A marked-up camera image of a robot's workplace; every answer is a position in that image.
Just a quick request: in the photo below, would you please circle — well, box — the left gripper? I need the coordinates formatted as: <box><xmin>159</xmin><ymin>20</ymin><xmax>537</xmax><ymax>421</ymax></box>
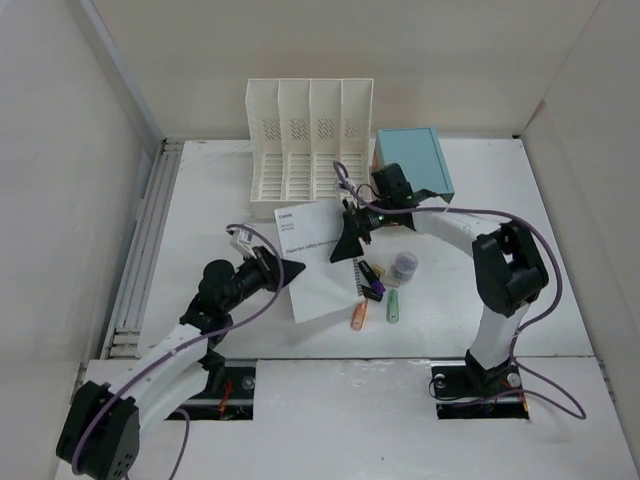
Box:
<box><xmin>221</xmin><ymin>245</ymin><xmax>303</xmax><ymax>312</ymax></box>

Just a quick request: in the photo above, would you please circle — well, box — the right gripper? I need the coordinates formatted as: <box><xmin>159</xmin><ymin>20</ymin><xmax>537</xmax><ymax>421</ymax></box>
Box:
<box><xmin>329</xmin><ymin>197</ymin><xmax>393</xmax><ymax>263</ymax></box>

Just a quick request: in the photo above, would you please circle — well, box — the white Canon manual booklet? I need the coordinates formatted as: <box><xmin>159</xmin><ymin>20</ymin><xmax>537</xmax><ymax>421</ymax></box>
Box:
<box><xmin>274</xmin><ymin>200</ymin><xmax>363</xmax><ymax>323</ymax></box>

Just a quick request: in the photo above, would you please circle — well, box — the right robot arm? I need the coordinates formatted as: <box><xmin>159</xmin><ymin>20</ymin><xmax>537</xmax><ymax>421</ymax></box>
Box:
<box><xmin>330</xmin><ymin>162</ymin><xmax>549</xmax><ymax>398</ymax></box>

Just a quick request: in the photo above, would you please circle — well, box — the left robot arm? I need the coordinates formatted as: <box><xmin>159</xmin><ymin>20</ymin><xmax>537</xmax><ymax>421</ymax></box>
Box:
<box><xmin>55</xmin><ymin>247</ymin><xmax>306</xmax><ymax>479</ymax></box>

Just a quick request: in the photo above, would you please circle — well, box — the purple capped black highlighter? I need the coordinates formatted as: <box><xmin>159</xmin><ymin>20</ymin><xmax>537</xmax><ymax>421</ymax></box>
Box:
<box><xmin>358</xmin><ymin>260</ymin><xmax>386</xmax><ymax>295</ymax></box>

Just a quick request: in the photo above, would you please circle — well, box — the spiral notebook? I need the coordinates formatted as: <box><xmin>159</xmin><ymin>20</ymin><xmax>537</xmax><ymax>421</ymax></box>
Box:
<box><xmin>352</xmin><ymin>258</ymin><xmax>365</xmax><ymax>300</ymax></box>

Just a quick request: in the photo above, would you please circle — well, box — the yellow capped black highlighter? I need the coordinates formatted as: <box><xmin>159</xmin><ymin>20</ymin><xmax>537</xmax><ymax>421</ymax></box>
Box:
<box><xmin>361</xmin><ymin>286</ymin><xmax>384</xmax><ymax>302</ymax></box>

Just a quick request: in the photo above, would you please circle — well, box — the white eraser stick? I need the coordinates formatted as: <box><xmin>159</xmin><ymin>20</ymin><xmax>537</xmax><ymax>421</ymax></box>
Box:
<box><xmin>381</xmin><ymin>276</ymin><xmax>401</xmax><ymax>288</ymax></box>

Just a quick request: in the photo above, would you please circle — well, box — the orange highlighter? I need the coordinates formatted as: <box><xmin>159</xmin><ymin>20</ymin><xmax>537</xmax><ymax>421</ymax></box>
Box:
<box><xmin>350</xmin><ymin>300</ymin><xmax>369</xmax><ymax>331</ymax></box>

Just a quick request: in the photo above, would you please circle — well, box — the green highlighter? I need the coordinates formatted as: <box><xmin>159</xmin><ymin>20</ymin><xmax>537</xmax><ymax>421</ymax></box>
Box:
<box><xmin>386</xmin><ymin>289</ymin><xmax>400</xmax><ymax>324</ymax></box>

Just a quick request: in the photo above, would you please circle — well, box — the teal drawer box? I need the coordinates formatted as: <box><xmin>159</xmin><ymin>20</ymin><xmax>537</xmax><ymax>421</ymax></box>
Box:
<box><xmin>372</xmin><ymin>127</ymin><xmax>455</xmax><ymax>203</ymax></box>

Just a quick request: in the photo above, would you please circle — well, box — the white file organizer rack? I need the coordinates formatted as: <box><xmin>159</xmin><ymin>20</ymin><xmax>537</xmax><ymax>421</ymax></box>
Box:
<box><xmin>245</xmin><ymin>78</ymin><xmax>374</xmax><ymax>219</ymax></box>

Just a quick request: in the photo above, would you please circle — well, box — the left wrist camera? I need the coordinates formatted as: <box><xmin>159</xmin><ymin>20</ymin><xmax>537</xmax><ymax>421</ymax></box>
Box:
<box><xmin>227</xmin><ymin>228</ymin><xmax>255</xmax><ymax>259</ymax></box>

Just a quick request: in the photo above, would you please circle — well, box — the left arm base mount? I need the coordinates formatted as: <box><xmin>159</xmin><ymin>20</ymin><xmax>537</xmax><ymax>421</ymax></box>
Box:
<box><xmin>180</xmin><ymin>360</ymin><xmax>257</xmax><ymax>421</ymax></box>

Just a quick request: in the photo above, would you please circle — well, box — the aluminium rail frame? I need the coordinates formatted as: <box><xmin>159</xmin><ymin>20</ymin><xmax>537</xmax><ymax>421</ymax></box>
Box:
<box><xmin>97</xmin><ymin>138</ymin><xmax>184</xmax><ymax>360</ymax></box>

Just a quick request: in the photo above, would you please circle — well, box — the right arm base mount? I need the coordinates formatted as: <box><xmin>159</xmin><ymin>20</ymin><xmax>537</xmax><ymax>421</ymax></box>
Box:
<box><xmin>428</xmin><ymin>359</ymin><xmax>529</xmax><ymax>420</ymax></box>

